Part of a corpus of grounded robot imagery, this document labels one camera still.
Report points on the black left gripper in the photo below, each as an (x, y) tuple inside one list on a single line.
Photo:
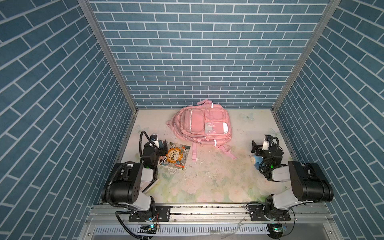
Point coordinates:
[(163, 147)]

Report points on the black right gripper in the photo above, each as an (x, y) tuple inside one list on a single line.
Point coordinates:
[(257, 148)]

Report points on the colourful illustrated book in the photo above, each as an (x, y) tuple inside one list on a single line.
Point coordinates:
[(176, 157)]

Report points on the pink student backpack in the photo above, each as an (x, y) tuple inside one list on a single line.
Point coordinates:
[(206, 123)]

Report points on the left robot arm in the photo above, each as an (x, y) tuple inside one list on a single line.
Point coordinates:
[(127, 181)]

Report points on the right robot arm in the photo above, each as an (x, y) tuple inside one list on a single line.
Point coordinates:
[(308, 182)]

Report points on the blue box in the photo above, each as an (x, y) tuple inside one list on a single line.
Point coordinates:
[(256, 161)]

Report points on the white pink calculator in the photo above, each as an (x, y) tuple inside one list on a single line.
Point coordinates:
[(145, 186)]

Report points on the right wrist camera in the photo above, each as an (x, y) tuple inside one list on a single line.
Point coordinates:
[(266, 143)]

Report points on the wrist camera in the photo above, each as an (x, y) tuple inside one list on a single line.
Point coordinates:
[(154, 137), (266, 143)]

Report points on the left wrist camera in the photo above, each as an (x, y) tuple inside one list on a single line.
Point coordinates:
[(154, 137)]

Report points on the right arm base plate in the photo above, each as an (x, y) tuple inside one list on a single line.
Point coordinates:
[(259, 213)]

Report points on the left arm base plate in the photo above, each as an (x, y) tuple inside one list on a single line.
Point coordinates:
[(158, 213)]

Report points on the aluminium front rail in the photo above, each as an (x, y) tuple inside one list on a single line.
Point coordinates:
[(223, 220)]

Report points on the right corner aluminium post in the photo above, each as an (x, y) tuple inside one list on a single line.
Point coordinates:
[(318, 30)]

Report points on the corner aluminium post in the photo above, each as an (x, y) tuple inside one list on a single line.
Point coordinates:
[(92, 20), (318, 30)]

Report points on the left corner aluminium post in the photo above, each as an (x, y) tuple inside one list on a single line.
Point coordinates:
[(92, 20)]

